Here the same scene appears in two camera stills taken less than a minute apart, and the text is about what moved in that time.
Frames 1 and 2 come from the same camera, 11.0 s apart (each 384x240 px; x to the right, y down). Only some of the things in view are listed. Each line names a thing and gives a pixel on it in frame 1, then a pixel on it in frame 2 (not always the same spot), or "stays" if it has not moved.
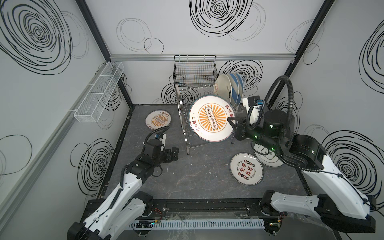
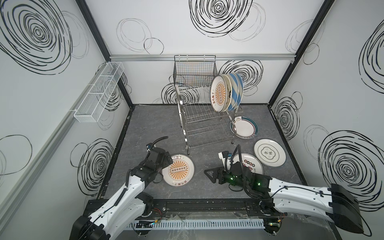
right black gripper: x=237 y=129 -> x=222 y=176
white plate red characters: x=246 y=169 stays
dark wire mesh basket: x=194 y=70 stays
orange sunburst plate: x=208 y=118 -> x=218 y=93
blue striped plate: x=235 y=88 stays
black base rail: x=197 y=208 stays
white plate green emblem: x=266 y=156 stays
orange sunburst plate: x=157 y=118 -> x=179 y=173
